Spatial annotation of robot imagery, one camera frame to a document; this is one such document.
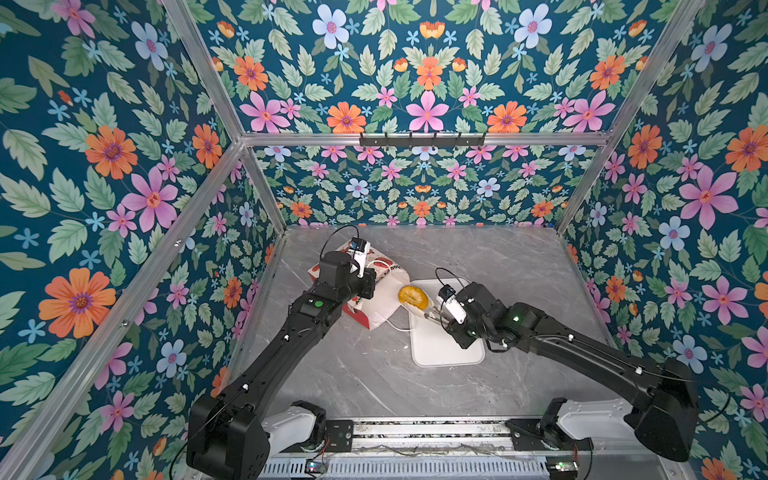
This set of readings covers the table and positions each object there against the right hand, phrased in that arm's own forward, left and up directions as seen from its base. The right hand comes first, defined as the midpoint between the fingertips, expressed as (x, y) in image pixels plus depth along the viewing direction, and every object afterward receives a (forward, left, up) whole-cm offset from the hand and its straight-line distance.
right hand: (449, 323), depth 79 cm
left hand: (+12, +19, +11) cm, 25 cm away
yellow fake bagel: (+11, +9, -4) cm, 15 cm away
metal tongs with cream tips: (+3, +3, -1) cm, 5 cm away
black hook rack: (+51, +6, +24) cm, 57 cm away
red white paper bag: (+12, +18, -8) cm, 23 cm away
